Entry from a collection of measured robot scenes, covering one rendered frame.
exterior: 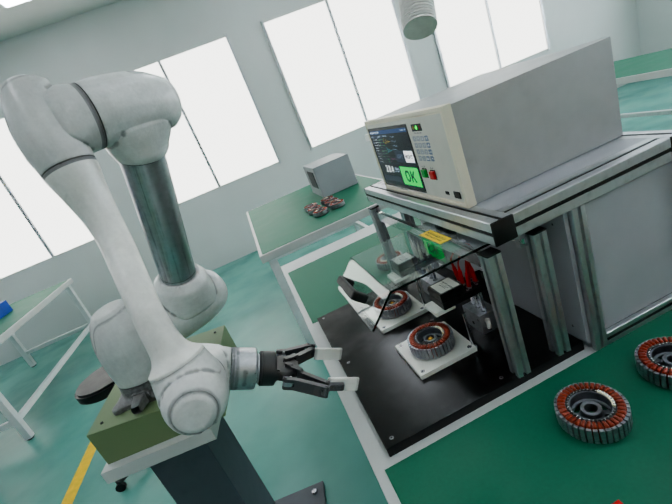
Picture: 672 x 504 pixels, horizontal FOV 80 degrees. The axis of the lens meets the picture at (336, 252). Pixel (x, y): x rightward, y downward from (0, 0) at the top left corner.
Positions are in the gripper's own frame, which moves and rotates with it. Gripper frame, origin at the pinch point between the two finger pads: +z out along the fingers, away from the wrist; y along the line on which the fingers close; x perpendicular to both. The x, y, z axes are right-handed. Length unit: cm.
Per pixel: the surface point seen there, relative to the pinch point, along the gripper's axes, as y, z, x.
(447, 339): 4.8, 22.5, 10.0
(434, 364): 6.3, 19.4, 4.4
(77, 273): -472, -200, -136
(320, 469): -63, 20, -86
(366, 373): -4.0, 7.6, -3.9
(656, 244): 21, 55, 39
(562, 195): 22, 27, 46
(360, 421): 7.5, 3.0, -9.1
